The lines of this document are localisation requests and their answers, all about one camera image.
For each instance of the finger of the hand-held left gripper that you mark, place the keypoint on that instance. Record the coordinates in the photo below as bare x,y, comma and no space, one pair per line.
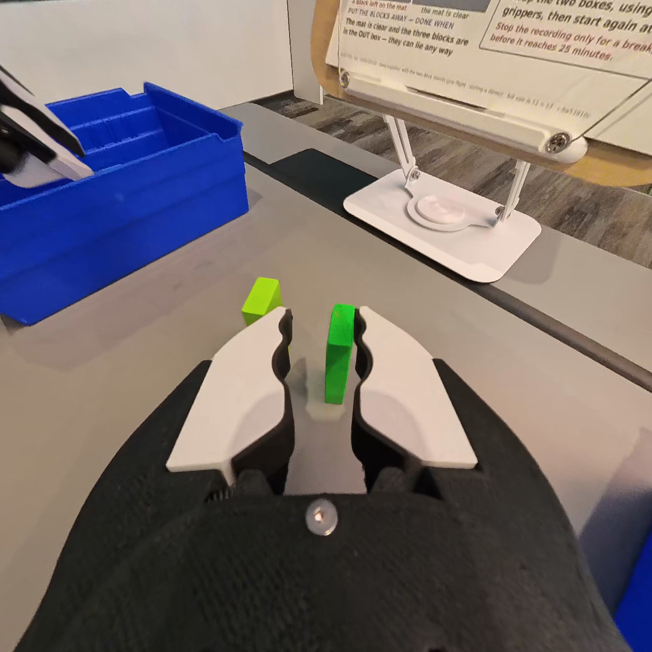
41,127
36,173

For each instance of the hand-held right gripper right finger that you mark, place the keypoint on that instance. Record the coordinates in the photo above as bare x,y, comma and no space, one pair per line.
418,408

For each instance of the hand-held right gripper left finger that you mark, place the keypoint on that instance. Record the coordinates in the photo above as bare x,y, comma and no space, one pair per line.
229,408

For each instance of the blue plastic bin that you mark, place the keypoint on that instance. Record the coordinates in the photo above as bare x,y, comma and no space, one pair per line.
122,224
637,621

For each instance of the lime green plank block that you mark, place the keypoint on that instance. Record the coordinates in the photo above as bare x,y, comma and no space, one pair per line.
261,299

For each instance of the wooden document stand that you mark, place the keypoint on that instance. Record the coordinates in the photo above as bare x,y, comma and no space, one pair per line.
448,214

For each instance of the printed instruction sheet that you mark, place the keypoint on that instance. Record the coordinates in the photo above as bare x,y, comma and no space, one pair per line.
499,51

